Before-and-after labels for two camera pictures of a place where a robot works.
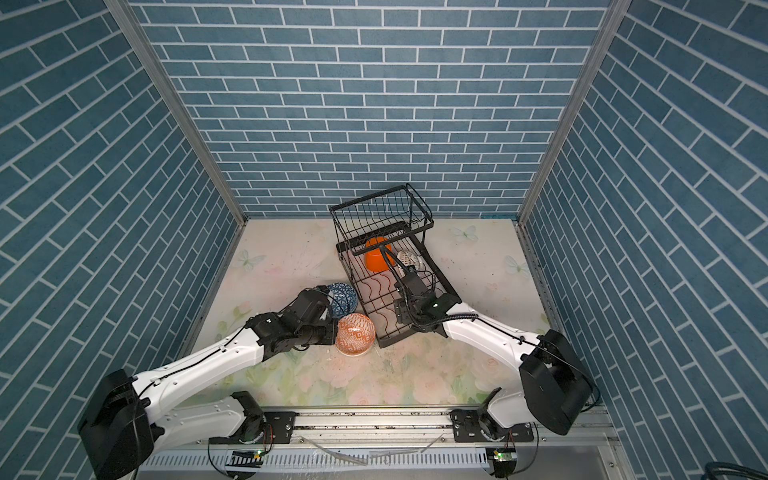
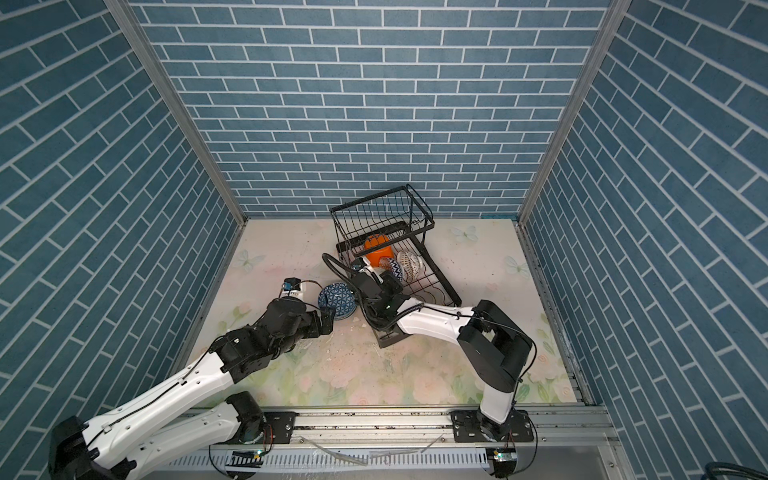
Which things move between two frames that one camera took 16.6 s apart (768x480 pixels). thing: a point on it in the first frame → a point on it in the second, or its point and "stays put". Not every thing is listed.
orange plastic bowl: [375, 260] stays put
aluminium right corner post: [616, 15] stays put
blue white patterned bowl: [342, 299] stays put
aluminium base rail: [521, 439] stays put
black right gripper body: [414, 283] → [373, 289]
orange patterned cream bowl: [355, 334] → [389, 264]
